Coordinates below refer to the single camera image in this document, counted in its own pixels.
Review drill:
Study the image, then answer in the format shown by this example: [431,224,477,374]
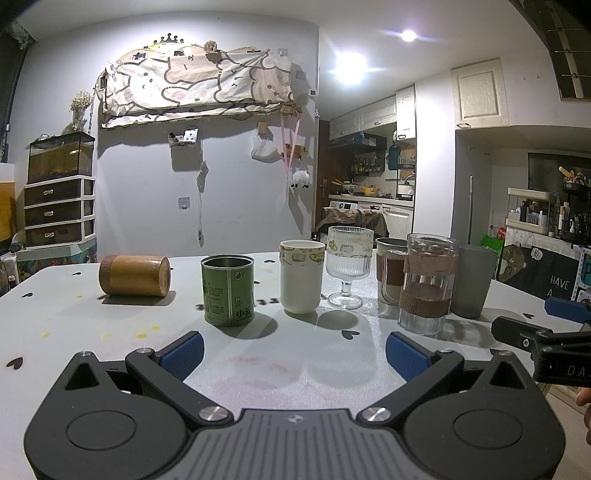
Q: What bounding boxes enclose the grey plastic cup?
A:
[450,244,500,319]

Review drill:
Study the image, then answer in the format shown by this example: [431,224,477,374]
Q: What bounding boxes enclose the white storage rack with bottles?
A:
[505,186,558,237]

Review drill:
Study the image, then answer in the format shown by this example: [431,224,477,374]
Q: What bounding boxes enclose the black printed cloth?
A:
[498,230,583,302]

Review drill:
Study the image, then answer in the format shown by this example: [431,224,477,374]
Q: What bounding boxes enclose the printed cartoon cloth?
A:
[100,42,295,128]

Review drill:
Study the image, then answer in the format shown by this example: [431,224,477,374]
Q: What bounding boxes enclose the white wall cabinet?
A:
[451,57,512,129]

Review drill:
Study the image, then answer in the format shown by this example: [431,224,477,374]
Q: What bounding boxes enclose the white washing machine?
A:
[329,195,416,238]

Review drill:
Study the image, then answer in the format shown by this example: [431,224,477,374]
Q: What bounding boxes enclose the tall glass cup cork sleeve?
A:
[397,233,460,336]

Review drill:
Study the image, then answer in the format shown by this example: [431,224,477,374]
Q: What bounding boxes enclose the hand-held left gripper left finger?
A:
[59,331,236,424]

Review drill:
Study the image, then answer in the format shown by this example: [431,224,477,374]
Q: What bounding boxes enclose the glass mug brown sleeve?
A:
[375,237,410,306]

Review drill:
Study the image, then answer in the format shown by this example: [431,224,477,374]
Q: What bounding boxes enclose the green tin can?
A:
[200,255,256,328]

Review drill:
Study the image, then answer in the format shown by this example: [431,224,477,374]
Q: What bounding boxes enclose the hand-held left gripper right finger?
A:
[356,331,542,424]

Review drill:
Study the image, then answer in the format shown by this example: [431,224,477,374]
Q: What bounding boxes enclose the white ceramic cup patterned rim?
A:
[279,239,327,315]

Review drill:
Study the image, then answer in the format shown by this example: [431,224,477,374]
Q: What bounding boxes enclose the chair with brown cloth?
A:
[315,207,385,241]

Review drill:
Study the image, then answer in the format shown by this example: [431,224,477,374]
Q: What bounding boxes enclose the ribbed glass goblet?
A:
[326,226,374,310]

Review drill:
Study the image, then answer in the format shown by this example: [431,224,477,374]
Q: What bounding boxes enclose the hanging white cable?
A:
[196,161,209,243]

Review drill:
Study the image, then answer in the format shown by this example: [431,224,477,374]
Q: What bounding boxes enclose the pink ribbons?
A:
[280,112,302,175]

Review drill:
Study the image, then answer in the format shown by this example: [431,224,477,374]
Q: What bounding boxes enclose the person's right hand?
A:
[575,387,591,445]

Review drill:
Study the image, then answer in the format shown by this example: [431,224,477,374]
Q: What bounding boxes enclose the white drawer unit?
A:
[22,176,97,250]

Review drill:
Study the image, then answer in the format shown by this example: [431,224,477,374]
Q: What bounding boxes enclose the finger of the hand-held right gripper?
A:
[543,296,591,324]
[491,316,556,353]

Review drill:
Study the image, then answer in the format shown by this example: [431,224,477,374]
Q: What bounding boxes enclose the dried flower bunch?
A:
[69,90,93,134]

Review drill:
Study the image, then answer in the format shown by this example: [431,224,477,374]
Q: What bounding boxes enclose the brown wooden cup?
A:
[98,254,172,296]

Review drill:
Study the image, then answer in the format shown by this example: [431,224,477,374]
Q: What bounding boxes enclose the white plastic bag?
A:
[250,135,283,164]

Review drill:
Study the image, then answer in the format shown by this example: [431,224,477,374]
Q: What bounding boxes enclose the glass fish tank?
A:
[27,132,97,184]

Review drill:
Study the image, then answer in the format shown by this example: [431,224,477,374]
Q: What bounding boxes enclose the green bag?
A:
[481,225,508,254]

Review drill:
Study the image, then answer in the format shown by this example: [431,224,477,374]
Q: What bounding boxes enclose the large ceiling light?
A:
[330,51,372,86]

